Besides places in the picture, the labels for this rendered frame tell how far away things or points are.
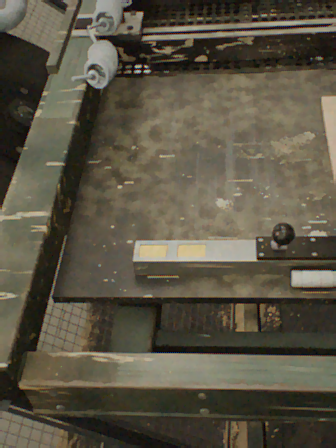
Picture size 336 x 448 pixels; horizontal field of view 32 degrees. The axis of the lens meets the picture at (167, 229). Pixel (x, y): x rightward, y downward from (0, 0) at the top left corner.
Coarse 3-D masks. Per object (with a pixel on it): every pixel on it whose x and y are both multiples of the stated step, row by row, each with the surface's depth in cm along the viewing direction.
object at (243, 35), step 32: (128, 0) 146; (96, 32) 149; (128, 32) 148; (160, 32) 154; (192, 32) 153; (224, 32) 151; (256, 32) 149; (288, 32) 148; (320, 32) 147; (128, 64) 157
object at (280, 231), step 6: (276, 228) 93; (282, 228) 92; (288, 228) 92; (276, 234) 93; (282, 234) 92; (288, 234) 92; (294, 234) 93; (276, 240) 93; (282, 240) 93; (288, 240) 93; (294, 240) 94; (276, 246) 103; (282, 246) 103
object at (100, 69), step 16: (80, 0) 130; (112, 0) 137; (64, 16) 124; (96, 16) 135; (112, 16) 142; (64, 32) 120; (112, 32) 137; (64, 48) 118; (96, 48) 124; (112, 48) 126; (48, 64) 112; (96, 64) 128; (112, 64) 123; (96, 80) 122
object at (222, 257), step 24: (144, 240) 109; (168, 240) 109; (192, 240) 108; (216, 240) 108; (240, 240) 107; (144, 264) 107; (168, 264) 106; (192, 264) 106; (216, 264) 105; (240, 264) 105; (264, 264) 104; (288, 264) 104; (312, 264) 103
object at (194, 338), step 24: (120, 312) 108; (144, 312) 108; (120, 336) 105; (144, 336) 104; (168, 336) 106; (192, 336) 105; (216, 336) 105; (240, 336) 104; (264, 336) 104; (288, 336) 104; (312, 336) 103
